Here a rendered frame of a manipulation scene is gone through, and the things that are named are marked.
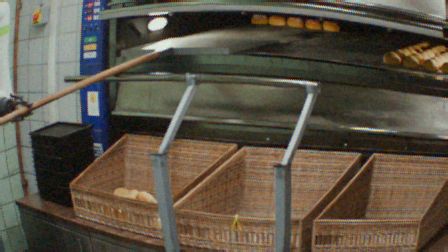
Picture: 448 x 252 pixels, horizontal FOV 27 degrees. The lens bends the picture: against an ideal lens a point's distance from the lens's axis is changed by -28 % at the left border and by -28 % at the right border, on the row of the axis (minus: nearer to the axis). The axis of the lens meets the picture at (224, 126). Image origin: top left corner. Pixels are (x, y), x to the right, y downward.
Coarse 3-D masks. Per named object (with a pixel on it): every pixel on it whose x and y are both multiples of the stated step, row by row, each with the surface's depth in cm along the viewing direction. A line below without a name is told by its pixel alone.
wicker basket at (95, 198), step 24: (120, 144) 491; (144, 144) 489; (192, 144) 475; (216, 144) 469; (96, 168) 477; (120, 168) 492; (144, 168) 488; (168, 168) 481; (192, 168) 475; (216, 168) 455; (72, 192) 461; (96, 192) 451; (96, 216) 455; (120, 216) 446; (144, 216) 438
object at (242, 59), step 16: (144, 64) 484; (224, 64) 461; (240, 64) 457; (256, 64) 453; (272, 64) 449; (288, 64) 445; (304, 64) 440; (320, 64) 436; (336, 64) 431; (352, 64) 431; (400, 80) 411; (416, 80) 405; (432, 80) 399
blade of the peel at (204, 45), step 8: (168, 40) 514; (176, 40) 511; (184, 40) 508; (192, 40) 505; (200, 40) 502; (208, 40) 500; (216, 40) 498; (224, 40) 496; (232, 40) 494; (240, 40) 493; (248, 40) 491; (256, 40) 490; (264, 40) 489; (272, 40) 488; (128, 48) 495; (136, 48) 499; (144, 48) 502; (152, 48) 498; (160, 48) 478; (176, 48) 473; (184, 48) 471; (192, 48) 469; (200, 48) 467; (208, 48) 465; (216, 48) 463; (224, 48) 460; (232, 48) 461; (240, 48) 466; (248, 48) 470
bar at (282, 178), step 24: (192, 96) 423; (312, 96) 395; (168, 144) 414; (288, 168) 383; (168, 192) 413; (288, 192) 385; (168, 216) 414; (288, 216) 386; (168, 240) 416; (288, 240) 389
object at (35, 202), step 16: (32, 208) 476; (48, 208) 475; (64, 208) 476; (32, 224) 482; (48, 224) 471; (64, 224) 463; (80, 224) 454; (96, 224) 453; (32, 240) 486; (48, 240) 476; (64, 240) 466; (80, 240) 458; (96, 240) 450; (112, 240) 444; (128, 240) 437; (144, 240) 432; (160, 240) 433; (432, 240) 373
